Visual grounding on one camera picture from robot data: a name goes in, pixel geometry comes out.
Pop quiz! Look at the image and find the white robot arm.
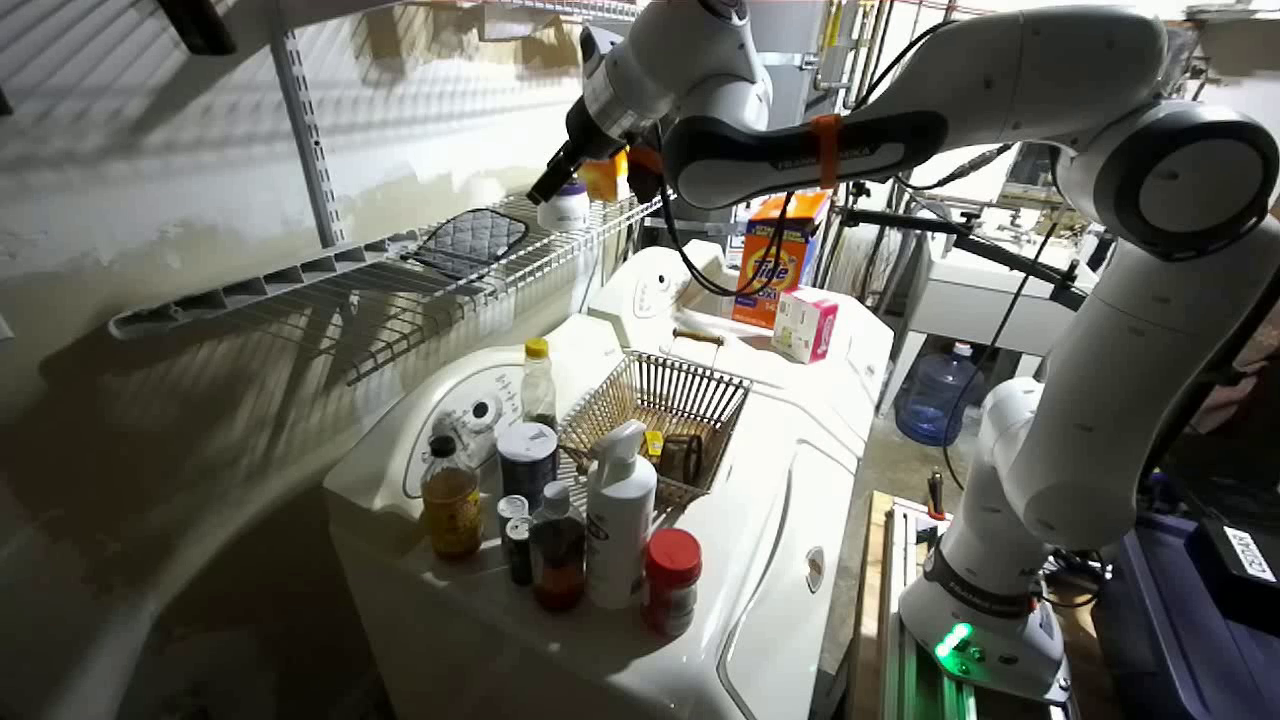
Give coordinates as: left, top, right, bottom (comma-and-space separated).
528, 0, 1280, 702

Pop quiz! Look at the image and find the white wire shelf rack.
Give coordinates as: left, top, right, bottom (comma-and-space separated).
101, 200, 638, 378

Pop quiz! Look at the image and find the amber liquid bottle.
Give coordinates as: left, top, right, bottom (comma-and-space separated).
419, 436, 479, 559

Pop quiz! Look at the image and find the orange detergent box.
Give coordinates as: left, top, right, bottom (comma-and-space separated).
732, 187, 827, 327

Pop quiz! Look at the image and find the red lid container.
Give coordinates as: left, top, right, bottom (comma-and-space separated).
642, 527, 702, 636

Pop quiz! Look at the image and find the shelf support post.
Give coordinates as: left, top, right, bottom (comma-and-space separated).
268, 30, 342, 249

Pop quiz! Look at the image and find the small pink white box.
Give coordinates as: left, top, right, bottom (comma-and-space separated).
773, 290, 840, 362

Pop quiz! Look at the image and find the white washing machine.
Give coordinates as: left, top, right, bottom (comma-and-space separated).
323, 243, 891, 720

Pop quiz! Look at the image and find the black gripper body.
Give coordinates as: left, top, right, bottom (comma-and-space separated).
528, 98, 619, 205

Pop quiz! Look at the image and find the clear bottle yellow cap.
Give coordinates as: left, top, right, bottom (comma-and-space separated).
521, 337, 557, 425

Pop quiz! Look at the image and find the dark jar white lid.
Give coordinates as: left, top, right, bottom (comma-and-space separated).
494, 420, 559, 503

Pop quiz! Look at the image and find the wire basket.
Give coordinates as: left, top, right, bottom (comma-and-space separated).
559, 352, 747, 511

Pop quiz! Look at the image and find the small dark spice jar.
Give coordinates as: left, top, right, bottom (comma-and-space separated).
494, 491, 532, 583

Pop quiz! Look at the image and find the grey potholder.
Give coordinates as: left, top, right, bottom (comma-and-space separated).
417, 209, 528, 280

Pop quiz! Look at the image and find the white spray bottle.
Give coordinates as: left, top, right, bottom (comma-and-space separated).
586, 420, 656, 606

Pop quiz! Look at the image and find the dark brown bottle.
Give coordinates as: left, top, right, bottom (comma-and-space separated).
532, 479, 586, 611

